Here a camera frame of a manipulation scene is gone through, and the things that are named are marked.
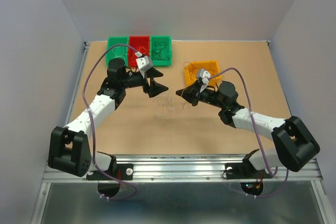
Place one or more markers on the left green bin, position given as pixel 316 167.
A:
pixel 119 51

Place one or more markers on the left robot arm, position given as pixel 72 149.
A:
pixel 69 149

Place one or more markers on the green bin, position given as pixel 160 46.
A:
pixel 161 51
pixel 119 51

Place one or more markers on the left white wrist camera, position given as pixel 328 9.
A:
pixel 144 63

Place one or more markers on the right green bin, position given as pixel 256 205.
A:
pixel 161 51

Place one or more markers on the red bin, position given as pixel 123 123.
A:
pixel 141 44

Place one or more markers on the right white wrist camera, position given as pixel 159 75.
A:
pixel 203 77

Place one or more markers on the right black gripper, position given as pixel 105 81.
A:
pixel 188 92

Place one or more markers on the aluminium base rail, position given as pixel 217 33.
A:
pixel 190 168

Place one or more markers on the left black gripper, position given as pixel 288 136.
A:
pixel 155 88

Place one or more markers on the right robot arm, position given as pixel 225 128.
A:
pixel 294 145

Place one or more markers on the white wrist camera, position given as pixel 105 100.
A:
pixel 203 77
pixel 144 63

